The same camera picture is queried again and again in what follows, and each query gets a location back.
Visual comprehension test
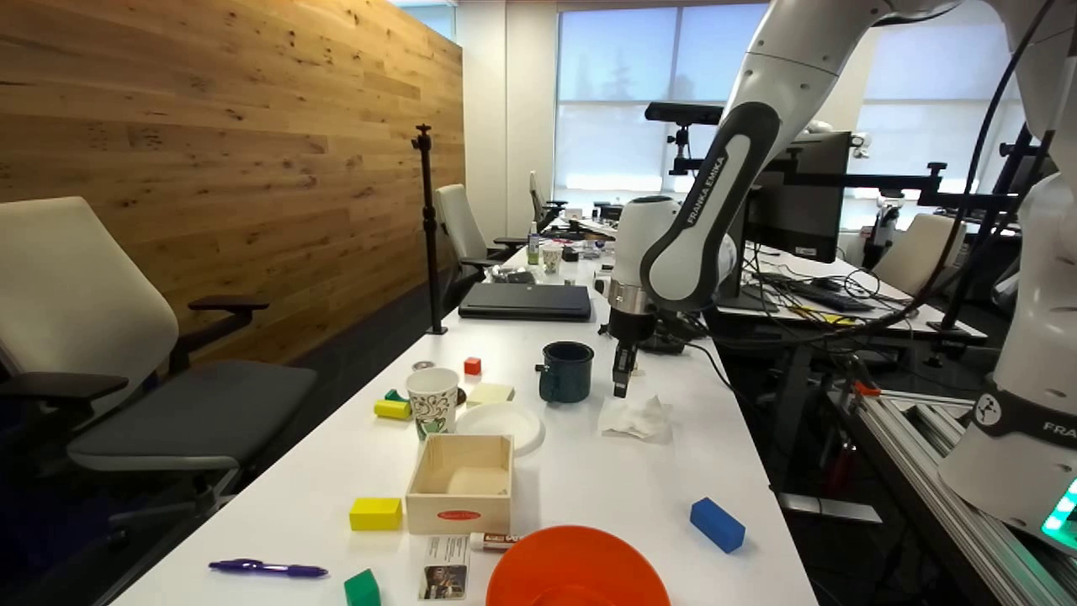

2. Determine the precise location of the pale yellow sticky pad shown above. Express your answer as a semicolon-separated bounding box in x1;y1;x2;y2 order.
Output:
466;380;520;408

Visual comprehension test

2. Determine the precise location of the white tissue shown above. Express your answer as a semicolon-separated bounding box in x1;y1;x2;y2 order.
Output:
596;395;677;445

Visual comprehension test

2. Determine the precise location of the aluminium rail frame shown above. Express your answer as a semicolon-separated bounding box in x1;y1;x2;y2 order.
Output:
846;392;1077;606

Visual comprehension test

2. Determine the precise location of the purple pen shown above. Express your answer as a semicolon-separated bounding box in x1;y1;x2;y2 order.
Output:
205;556;329;582

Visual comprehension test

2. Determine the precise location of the black tripod pole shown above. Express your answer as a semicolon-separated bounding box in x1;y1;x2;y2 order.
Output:
407;123;452;337

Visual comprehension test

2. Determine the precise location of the small photo card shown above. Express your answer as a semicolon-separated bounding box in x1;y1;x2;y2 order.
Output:
417;537;473;603

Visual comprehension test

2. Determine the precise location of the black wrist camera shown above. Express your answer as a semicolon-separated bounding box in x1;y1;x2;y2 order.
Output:
653;315;712;356

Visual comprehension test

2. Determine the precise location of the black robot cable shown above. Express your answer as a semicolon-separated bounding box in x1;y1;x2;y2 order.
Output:
828;0;1062;339

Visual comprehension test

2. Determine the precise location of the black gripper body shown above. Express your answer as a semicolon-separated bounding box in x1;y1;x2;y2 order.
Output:
607;308;668;356

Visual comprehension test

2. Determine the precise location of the dark green speckled mug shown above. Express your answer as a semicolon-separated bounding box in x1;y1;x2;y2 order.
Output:
533;339;598;408

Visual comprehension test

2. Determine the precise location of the printed paper cup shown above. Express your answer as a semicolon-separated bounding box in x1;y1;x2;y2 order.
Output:
404;363;466;445

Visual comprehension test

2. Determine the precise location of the blue block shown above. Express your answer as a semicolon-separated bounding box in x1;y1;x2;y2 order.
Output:
687;495;749;556

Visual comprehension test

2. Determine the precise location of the black computer monitor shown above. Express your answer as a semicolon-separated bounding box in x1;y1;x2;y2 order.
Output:
743;127;855;265

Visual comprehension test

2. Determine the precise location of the black closed laptop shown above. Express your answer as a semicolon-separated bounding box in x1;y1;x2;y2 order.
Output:
455;281;596;324

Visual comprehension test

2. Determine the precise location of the black camera on stand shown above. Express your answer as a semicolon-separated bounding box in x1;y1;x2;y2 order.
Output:
643;97;729;181

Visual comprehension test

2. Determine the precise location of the light wooden box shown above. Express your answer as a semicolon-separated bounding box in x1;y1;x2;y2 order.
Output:
404;432;520;540

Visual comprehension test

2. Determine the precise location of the black keyboard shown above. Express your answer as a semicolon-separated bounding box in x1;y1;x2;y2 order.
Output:
753;265;880;318

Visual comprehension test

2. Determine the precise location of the orange plastic bowl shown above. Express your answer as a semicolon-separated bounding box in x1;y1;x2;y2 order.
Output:
484;521;675;606

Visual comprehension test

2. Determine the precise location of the white round plate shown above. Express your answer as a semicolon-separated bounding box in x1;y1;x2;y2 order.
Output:
452;402;549;455

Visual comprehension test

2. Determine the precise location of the white grey office chair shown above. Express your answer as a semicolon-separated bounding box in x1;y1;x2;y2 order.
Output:
0;196;320;532

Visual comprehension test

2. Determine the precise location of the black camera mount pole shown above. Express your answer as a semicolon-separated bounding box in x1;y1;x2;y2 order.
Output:
937;127;1056;337

